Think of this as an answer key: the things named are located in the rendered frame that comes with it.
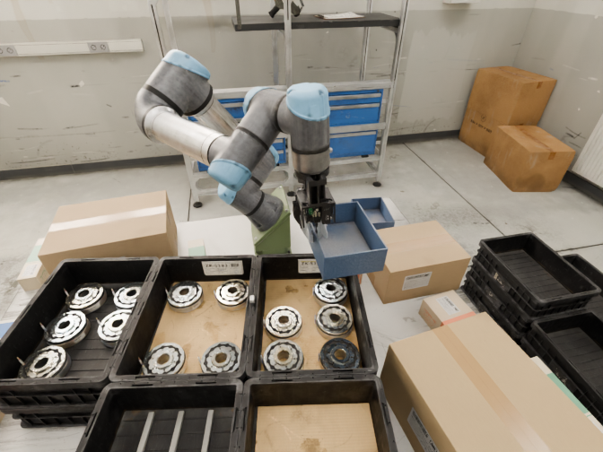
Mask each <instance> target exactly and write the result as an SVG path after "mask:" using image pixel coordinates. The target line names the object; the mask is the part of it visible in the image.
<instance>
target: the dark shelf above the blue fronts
mask: <svg viewBox="0 0 603 452"><path fill-rule="evenodd" d="M356 14H357V15H361V16H364V17H365V18H353V19H334V20H324V19H321V18H318V17H315V16H313V15H315V14H300V15H299V16H297V17H294V15H293V14H291V29H292V30H296V29H325V28H353V27H381V26H392V27H395V28H398V26H399V23H400V19H399V18H398V17H395V16H392V15H388V14H385V13H356ZM240 20H241V29H240V30H238V24H237V16H235V17H232V25H233V27H234V29H235V31H250V30H283V31H284V15H275V16H274V18H272V17H271V16H270V15H258V16H241V17H240Z"/></svg>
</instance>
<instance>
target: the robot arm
mask: <svg viewBox="0 0 603 452"><path fill-rule="evenodd" d="M210 76H211V75H210V73H209V71H208V70H207V69H206V68H205V67H204V66H203V65H202V64H201V63H199V62H198V61H197V60H195V58H193V57H192V56H190V55H188V54H186V53H184V52H182V51H179V50H176V49H173V50H171V51H170V52H169V53H168V54H167V55H166V56H165V58H164V59H162V60H161V62H160V63H159V65H158V66H157V67H156V69H155V70H154V72H153V73H152V75H151V76H150V77H149V79H148V80H147V81H146V83H145V84H144V86H143V87H142V88H141V90H140V91H139V92H138V93H137V96H136V98H135V120H136V123H137V125H138V127H139V129H140V130H141V132H142V133H143V134H144V136H145V137H146V138H148V139H149V140H151V141H152V142H154V143H157V144H161V145H165V144H167V145H169V146H171V147H173V148H174V149H176V150H178V151H180V152H183V153H185V154H186V155H188V156H190V157H192V158H193V159H195V160H197V161H200V162H202V163H204V164H205V165H207V166H209V168H208V170H207V173H208V175H209V176H210V177H212V178H213V179H215V180H216V181H217V182H219V183H220V184H219V187H218V196H219V197H220V198H221V199H222V200H223V201H224V202H225V203H226V204H228V205H230V206H231V207H233V208H234V209H236V210H237V211H239V212H240V213H242V214H244V215H245V216H246V217H248V219H249V220H250V222H251V223H252V224H253V226H254V227H255V228H256V229H257V230H259V231H265V230H268V229H270V228H271V227H272V226H273V225H274V224H275V223H276V222H277V220H278V219H279V217H280V216H281V213H282V211H283V208H284V203H283V201H282V200H281V199H280V198H278V197H277V196H272V195H270V194H267V193H264V192H263V191H262V190H260V188H261V187H262V186H263V184H264V182H265V181H266V179H267V177H268V176H269V175H270V173H271V172H272V170H273V169H274V168H275V166H276V164H277V163H278V161H279V155H278V152H277V151H276V149H275V148H274V147H273V146H272V144H273V142H274V141H275V139H276V138H277V137H278V135H279V134H280V132H281V133H284V134H288V135H290V137H291V146H292V148H291V149H292V158H293V167H294V173H295V176H296V177H297V178H298V182H299V183H302V184H303V185H302V187H298V188H297V191H296V192H295V193H294V196H295V201H293V217H294V219H295V220H296V221H297V222H298V224H299V225H300V227H301V230H302V232H303V234H304V235H305V237H306V238H307V239H308V241H309V242H312V243H313V242H314V237H313V234H312V227H311V225H310V223H311V222H314V223H315V226H316V230H315V231H316V233H317V236H318V238H319V239H321V237H322V236H324V238H325V239H327V238H328V232H327V225H328V223H330V220H331V219H333V221H334V222H336V202H335V200H334V198H333V196H332V195H331V193H330V191H329V189H328V187H325V185H326V184H327V178H326V176H327V175H328V174H329V164H330V156H329V154H330V153H331V152H333V149H332V148H330V147H329V146H330V137H329V115H330V107H329V103H328V90H327V88H326V87H325V86H324V85H322V84H319V83H299V84H295V85H293V86H291V87H290V88H289V89H288V90H287V92H286V91H279V90H277V89H275V88H271V87H255V88H253V89H251V90H250V91H249V92H248V93H247V94H246V96H245V98H244V104H243V112H244V115H245V116H244V118H243V119H242V120H241V122H240V123H238V122H237V121H236V120H235V119H234V118H233V116H232V115H231V114H230V113H229V112H228V111H227V110H226V109H225V108H224V106H223V105H222V104H221V103H220V102H219V101H218V100H217V99H216V98H215V96H214V89H213V87H212V85H211V84H210V83H209V82H208V80H210ZM183 114H184V115H185V116H187V117H194V118H195V119H196V120H198V121H199V122H200V123H201V124H202V125H200V124H198V123H196V122H193V121H191V120H188V119H186V118H183V117H182V116H183ZM333 207H334V213H333Z"/></svg>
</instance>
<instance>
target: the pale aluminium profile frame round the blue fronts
mask: <svg viewBox="0 0 603 452"><path fill-rule="evenodd" d="M158 1H159V0H147V3H148V6H149V11H150V15H151V18H152V22H153V29H154V33H155V38H156V41H157V45H158V49H159V53H160V57H161V60H162V59H164V58H165V56H166V55H167V52H166V47H165V44H164V39H163V36H162V28H161V24H160V20H159V15H158V12H157V7H156V5H157V2H158ZM291 2H292V0H283V3H284V47H285V80H286V88H287V90H288V89H289V88H290V87H291V86H293V84H292V29H291ZM372 3H373V0H367V5H366V12H367V13H371V11H372ZM409 4H410V0H402V5H401V11H400V17H399V19H400V23H399V26H398V34H397V40H396V46H395V52H394V58H393V64H392V70H391V76H390V81H391V82H392V84H391V88H389V93H388V98H387V99H382V103H387V105H386V111H385V117H384V122H383V123H372V124H360V125H350V126H330V127H329V133H330V134H335V133H346V132H357V131H367V130H378V129H382V135H381V140H380V141H376V144H380V149H378V148H377V147H376V146H375V153H374V154H375V155H361V156H359V157H350V158H341V159H331V160H330V164H329V165H338V164H347V163H356V162H366V163H367V164H368V165H369V167H370V168H371V169H372V171H368V172H360V173H351V174H343V175H335V176H326V178H327V182H331V181H339V180H348V179H356V178H371V177H375V180H376V182H373V183H372V184H373V185H374V186H375V187H380V186H381V183H380V182H378V181H380V178H381V172H382V167H383V162H384V156H385V151H386V145H387V140H388V133H389V123H390V118H391V112H392V107H393V101H394V96H395V90H396V85H397V79H398V69H399V63H400V58H401V52H402V47H403V41H404V36H405V30H406V20H407V15H408V9H409ZM162 7H163V11H164V15H165V20H166V24H167V28H168V33H169V37H170V44H171V49H172V50H173V49H176V50H178V49H177V44H176V40H175V35H174V30H173V26H172V21H171V17H170V8H169V4H168V0H162ZM369 36H370V27H364V33H363V50H362V60H361V69H360V78H359V81H364V77H365V69H366V61H367V52H368V44H369ZM272 49H273V67H274V86H276V85H279V77H278V55H277V31H276V30H272ZM394 82H395V85H394ZM393 85H394V88H393ZM284 137H285V138H287V147H288V148H286V147H285V157H286V163H281V164H279V163H277V164H276V166H275V168H274V169H273V170H272V171H277V170H283V171H284V174H285V176H286V180H285V181H276V182H267V183H264V184H263V186H262V187H261V188H260V189H266V188H274V187H279V186H280V185H282V186H283V187H289V191H290V192H288V193H287V195H288V196H294V193H295V192H293V186H299V185H303V184H302V183H299V182H298V179H297V178H295V177H294V176H293V173H294V167H293V158H292V149H291V148H292V146H291V137H290V135H288V134H284V133H281V132H280V134H279V135H278V137H277V138H284ZM183 156H184V160H185V164H186V168H187V172H188V179H189V183H190V186H191V191H192V195H193V198H194V202H195V203H193V206H194V207H196V208H198V207H201V206H202V205H203V204H202V203H201V202H199V196H209V195H217V194H218V188H209V189H200V188H199V187H198V180H199V179H200V178H211V177H210V176H209V175H208V173H207V171H205V172H199V169H198V165H197V160H195V159H193V158H192V157H189V156H188V155H186V154H185V153H183ZM373 161H378V164H377V166H376V165H375V164H374V162H373Z"/></svg>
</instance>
